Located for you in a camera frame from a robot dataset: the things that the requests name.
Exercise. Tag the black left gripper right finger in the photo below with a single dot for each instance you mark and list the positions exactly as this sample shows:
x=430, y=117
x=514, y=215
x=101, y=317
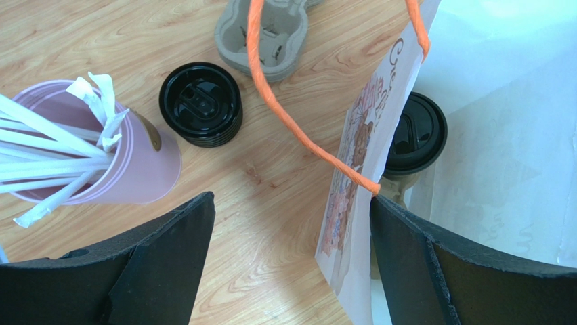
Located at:
x=431, y=275

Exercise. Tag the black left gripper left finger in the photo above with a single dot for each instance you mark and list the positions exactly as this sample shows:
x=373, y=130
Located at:
x=149, y=274

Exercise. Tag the white paper takeout bag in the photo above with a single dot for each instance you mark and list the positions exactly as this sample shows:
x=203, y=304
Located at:
x=504, y=75

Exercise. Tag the single paper coffee cup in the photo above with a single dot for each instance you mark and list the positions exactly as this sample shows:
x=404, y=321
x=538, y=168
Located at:
x=394, y=187

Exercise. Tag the pink cup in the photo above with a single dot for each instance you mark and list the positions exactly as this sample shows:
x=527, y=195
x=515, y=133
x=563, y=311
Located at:
x=147, y=161

